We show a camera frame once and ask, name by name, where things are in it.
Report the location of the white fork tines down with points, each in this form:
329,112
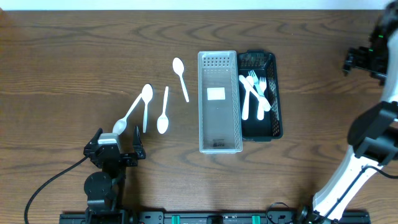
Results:
261,99

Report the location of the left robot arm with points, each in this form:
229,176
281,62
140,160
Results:
104,189

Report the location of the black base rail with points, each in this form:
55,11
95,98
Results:
181,218

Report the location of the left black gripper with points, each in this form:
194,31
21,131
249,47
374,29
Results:
115,156

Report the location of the white spoon bowl down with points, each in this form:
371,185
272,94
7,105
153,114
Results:
163,121

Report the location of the pale green fork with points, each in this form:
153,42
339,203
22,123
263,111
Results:
256,82

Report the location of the white spoon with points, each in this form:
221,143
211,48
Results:
121,124
179,68
245,111
147,95

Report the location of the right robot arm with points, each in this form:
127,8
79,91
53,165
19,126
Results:
372,141

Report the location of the black plastic basket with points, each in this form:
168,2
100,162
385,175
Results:
264,66

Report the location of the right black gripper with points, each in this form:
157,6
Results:
360,56

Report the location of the clear plastic basket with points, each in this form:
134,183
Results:
218,103

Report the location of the white fork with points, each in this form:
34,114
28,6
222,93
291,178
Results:
261,87

